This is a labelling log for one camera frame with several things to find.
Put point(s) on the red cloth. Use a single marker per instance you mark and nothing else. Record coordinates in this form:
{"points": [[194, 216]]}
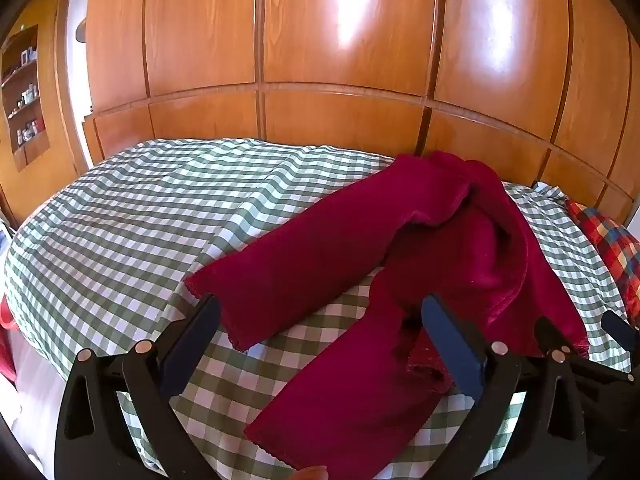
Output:
{"points": [[4, 320]]}

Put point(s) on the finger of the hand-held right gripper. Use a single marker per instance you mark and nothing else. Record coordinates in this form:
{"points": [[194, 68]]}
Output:
{"points": [[619, 327], [546, 332]]}

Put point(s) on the person's left hand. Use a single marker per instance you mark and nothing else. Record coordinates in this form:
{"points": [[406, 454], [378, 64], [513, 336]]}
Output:
{"points": [[311, 474]]}

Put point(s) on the crimson pants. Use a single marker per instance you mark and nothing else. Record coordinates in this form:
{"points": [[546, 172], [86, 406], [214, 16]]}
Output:
{"points": [[310, 260]]}

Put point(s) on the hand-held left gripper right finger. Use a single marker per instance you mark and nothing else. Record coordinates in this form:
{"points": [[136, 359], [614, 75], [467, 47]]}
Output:
{"points": [[450, 350]]}

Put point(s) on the green white checked bed cover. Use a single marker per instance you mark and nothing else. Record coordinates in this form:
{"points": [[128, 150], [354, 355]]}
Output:
{"points": [[125, 220]]}

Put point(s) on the wooden wall shelf niche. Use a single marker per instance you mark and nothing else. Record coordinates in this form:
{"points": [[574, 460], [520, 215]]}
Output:
{"points": [[31, 152]]}

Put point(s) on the group of small shelf bottles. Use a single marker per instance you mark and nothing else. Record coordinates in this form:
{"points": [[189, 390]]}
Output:
{"points": [[31, 92]]}

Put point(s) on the wooden wardrobe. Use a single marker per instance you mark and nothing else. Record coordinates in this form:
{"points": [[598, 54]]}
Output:
{"points": [[350, 35]]}

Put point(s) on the colourful checked pillow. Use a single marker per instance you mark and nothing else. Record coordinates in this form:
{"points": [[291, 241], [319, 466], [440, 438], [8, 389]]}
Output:
{"points": [[610, 240]]}

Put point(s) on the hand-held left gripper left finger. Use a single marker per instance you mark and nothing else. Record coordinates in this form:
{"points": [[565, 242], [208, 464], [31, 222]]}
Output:
{"points": [[196, 340]]}

